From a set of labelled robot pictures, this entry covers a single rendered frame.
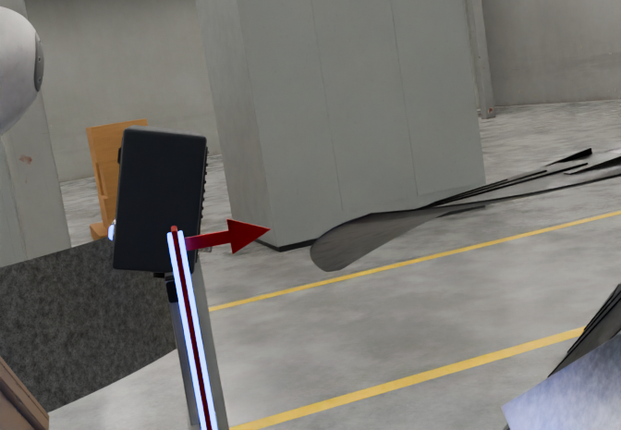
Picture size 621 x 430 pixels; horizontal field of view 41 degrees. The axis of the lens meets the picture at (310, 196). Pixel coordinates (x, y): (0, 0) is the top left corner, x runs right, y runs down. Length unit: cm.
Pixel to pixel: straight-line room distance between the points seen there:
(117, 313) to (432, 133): 513
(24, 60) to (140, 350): 167
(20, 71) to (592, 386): 62
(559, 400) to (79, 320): 182
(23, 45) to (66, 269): 144
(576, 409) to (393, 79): 651
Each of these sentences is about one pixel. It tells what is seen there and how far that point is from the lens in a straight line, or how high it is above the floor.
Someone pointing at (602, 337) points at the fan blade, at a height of 102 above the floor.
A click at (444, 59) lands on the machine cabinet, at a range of 732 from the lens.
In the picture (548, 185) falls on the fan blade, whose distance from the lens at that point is 55.
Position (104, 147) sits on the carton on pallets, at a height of 101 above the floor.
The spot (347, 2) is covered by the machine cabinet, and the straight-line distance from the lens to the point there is 699.
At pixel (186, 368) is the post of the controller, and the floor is 94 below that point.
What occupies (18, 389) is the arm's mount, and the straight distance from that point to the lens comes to 76.
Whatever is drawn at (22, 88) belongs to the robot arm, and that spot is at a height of 131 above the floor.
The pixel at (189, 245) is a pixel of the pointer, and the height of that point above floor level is 118.
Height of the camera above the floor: 127
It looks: 7 degrees down
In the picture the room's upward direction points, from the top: 9 degrees counter-clockwise
